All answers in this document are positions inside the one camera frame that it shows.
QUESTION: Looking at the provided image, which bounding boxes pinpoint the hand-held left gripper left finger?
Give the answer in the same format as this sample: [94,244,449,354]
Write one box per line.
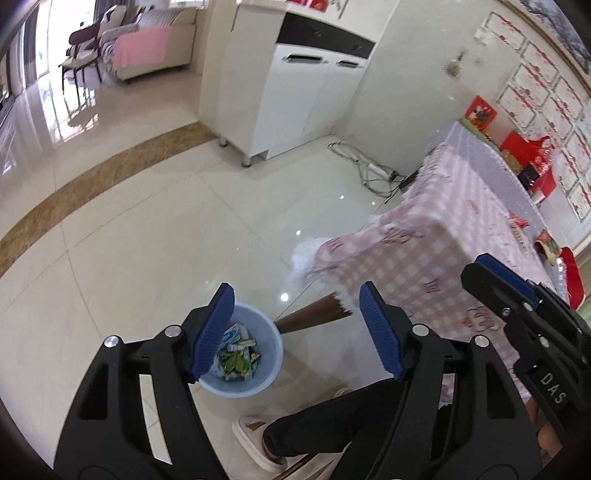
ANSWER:
[53,281,237,480]

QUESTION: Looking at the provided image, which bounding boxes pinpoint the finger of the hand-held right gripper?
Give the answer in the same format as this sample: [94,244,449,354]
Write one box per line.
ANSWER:
[475,253,551,308]
[461,262,537,343]

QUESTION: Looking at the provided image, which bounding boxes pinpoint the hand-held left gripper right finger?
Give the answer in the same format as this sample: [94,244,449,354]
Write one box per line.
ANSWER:
[330,281,544,480]

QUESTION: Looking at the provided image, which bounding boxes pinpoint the snack wrappers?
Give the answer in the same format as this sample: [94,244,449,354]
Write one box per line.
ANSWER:
[220,322,251,352]

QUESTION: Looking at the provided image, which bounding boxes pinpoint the light blue plastic bin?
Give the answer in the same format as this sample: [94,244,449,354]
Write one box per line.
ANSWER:
[195,301,284,400]

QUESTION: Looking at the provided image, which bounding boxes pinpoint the person's right hand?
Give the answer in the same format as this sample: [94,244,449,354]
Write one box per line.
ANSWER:
[525,398,563,460]

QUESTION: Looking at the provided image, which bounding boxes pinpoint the red green snack packet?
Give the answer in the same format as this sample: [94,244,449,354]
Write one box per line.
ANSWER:
[534,229,561,265]

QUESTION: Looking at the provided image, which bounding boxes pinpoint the brown wooden table leg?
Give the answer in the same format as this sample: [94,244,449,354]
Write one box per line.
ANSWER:
[276,294,355,336]

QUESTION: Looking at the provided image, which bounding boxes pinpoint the pink checked tablecloth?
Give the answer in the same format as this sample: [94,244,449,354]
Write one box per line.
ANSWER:
[290,142,579,409]

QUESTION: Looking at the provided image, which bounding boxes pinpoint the person's leg black trousers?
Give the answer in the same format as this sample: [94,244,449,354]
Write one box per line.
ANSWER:
[262,377,462,480]

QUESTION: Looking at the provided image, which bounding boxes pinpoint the white slipper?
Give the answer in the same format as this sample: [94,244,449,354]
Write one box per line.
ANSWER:
[231,414,288,472]

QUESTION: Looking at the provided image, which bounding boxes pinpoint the gold framed blossom painting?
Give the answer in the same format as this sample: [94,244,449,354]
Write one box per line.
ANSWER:
[500,0,591,78]

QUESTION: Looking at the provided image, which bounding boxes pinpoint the white cabinet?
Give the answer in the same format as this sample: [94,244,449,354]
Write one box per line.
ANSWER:
[198,0,378,168]

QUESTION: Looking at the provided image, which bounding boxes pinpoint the beige sofa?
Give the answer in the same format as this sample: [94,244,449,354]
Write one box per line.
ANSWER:
[98,6,198,85]

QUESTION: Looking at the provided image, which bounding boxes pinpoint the pink blanket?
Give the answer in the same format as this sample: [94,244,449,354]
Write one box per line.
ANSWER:
[113,24,173,71]

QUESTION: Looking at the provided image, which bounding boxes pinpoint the dark wooden chair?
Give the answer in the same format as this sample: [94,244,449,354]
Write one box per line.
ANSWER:
[58,20,103,85]

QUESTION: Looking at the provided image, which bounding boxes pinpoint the power strip with cables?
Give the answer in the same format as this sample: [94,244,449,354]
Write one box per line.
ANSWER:
[327,141,417,200]

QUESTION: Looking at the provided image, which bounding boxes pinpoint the group of wall certificates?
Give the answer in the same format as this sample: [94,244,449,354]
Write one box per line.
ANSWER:
[477,10,591,223]

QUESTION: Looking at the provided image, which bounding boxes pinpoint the wall hook ornament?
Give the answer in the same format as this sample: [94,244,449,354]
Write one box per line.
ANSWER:
[442,52,465,78]

